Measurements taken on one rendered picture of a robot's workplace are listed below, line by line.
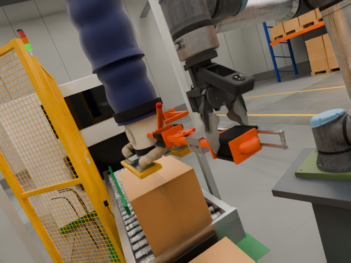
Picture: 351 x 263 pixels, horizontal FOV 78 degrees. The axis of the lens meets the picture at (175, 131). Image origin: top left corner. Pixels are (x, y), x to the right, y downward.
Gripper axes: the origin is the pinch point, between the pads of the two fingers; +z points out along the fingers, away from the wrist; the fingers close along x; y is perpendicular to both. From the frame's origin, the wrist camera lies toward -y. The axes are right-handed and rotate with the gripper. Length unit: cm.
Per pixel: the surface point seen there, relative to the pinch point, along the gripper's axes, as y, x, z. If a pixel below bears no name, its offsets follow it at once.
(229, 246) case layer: 51, -15, 73
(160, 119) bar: 35.9, 1.4, -6.5
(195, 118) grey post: 336, -180, 61
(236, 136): -4.0, 1.9, -2.1
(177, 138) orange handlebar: 22.2, 3.4, -0.6
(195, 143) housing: 11.4, 3.6, -0.1
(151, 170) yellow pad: 42.2, 10.1, 11.6
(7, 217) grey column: 140, 91, 27
